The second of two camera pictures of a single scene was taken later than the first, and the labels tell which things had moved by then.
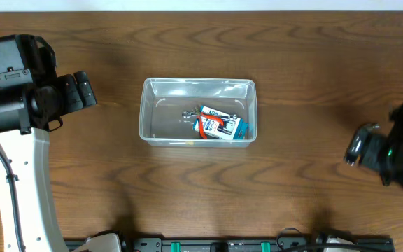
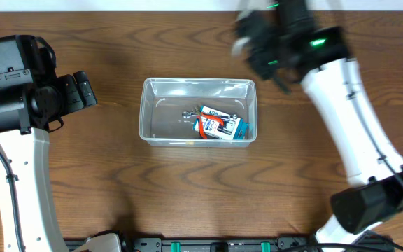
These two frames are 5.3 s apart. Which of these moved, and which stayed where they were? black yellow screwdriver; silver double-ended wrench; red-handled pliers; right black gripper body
Moved: right black gripper body
Stayed: black yellow screwdriver; silver double-ended wrench; red-handled pliers
